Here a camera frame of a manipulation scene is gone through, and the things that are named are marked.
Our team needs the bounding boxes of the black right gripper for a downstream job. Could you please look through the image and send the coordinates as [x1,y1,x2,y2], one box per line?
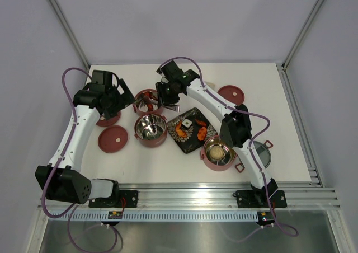
[155,80,180,109]

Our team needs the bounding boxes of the red sausage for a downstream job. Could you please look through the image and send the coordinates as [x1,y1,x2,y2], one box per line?
[143,92,154,112]

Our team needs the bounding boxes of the orange roasted meat piece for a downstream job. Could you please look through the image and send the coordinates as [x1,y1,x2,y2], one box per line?
[175,120,187,138]

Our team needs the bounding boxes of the orange shrimp food piece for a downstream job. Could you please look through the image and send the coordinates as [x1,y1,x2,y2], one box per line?
[195,119,206,127]

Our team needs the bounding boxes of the orange fried chicken piece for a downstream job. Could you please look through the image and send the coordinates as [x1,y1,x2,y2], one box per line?
[197,126,207,141]

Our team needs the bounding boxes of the white steamed bun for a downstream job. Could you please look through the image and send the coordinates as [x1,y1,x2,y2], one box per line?
[209,146,225,160]

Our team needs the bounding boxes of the metal food tongs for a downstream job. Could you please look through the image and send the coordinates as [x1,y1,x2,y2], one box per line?
[163,104,180,113]

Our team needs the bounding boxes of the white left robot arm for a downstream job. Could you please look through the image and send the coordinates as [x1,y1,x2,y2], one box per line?
[35,70,135,207]

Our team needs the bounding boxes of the dark red lid under arm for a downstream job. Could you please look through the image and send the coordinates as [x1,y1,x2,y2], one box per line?
[96,111,121,127]

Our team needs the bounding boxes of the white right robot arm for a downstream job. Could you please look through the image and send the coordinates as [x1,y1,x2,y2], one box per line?
[156,57,278,207]

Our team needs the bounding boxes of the pink bowl back left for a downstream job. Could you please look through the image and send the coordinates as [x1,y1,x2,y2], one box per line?
[133,89,163,116]

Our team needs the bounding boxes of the white sushi cube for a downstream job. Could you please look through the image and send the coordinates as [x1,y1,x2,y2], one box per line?
[182,119,192,129]

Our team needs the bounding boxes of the dark red lid front left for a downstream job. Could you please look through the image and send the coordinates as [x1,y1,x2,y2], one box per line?
[97,125,129,153]

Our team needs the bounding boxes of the dark red lid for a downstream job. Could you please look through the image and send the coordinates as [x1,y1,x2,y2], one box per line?
[218,85,245,106]
[97,125,129,153]

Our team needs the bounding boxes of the dark pink bowl front left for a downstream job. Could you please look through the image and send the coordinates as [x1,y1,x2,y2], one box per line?
[134,114,168,148]

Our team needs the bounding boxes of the black floral square plate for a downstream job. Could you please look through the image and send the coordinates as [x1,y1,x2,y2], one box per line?
[167,107,218,154]

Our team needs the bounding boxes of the beige cutlery case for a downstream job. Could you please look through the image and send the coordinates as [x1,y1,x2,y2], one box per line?
[203,81,216,91]

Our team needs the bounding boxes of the dark red lid right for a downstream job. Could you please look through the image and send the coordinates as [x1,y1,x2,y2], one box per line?
[218,85,245,106]

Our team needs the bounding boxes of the pink bowl with handles right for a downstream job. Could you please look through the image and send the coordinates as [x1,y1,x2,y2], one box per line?
[200,135,239,171]

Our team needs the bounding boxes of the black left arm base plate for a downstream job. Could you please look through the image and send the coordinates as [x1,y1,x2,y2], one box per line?
[89,190,139,208]

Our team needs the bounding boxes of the grey transparent lid red handles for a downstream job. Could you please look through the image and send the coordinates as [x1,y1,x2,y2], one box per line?
[234,139,274,174]

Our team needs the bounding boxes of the right aluminium post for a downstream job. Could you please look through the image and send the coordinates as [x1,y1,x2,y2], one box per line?
[281,0,335,69]

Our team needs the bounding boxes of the aluminium post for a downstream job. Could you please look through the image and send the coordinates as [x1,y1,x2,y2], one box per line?
[47,0,90,69]
[281,0,335,69]

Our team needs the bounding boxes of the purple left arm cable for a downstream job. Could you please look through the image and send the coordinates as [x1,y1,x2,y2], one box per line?
[39,67,124,250]

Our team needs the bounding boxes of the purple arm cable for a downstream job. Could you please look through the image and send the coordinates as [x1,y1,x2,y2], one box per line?
[159,56,299,242]
[39,67,124,250]

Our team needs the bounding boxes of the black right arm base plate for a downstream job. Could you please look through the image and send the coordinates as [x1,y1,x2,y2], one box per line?
[232,190,288,208]

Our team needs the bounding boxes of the slotted white cable duct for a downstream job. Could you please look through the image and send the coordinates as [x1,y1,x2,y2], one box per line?
[57,210,258,222]

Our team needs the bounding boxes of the left aluminium post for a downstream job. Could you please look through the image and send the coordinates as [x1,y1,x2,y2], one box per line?
[47,0,90,69]

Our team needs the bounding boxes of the aluminium front rail frame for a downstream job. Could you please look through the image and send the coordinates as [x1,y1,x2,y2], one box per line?
[37,182,342,211]

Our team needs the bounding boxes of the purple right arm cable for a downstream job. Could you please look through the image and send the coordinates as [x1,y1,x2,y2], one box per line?
[159,56,299,242]

